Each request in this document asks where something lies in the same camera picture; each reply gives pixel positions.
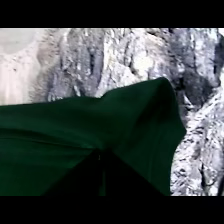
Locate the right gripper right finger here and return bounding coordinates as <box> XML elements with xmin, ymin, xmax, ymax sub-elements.
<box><xmin>101</xmin><ymin>150</ymin><xmax>166</xmax><ymax>197</ymax></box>

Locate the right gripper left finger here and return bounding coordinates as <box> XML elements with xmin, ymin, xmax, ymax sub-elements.
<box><xmin>44</xmin><ymin>150</ymin><xmax>101</xmax><ymax>197</ymax></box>

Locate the dark green garment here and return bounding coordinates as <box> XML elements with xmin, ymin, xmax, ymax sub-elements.
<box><xmin>0</xmin><ymin>77</ymin><xmax>187</xmax><ymax>197</ymax></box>

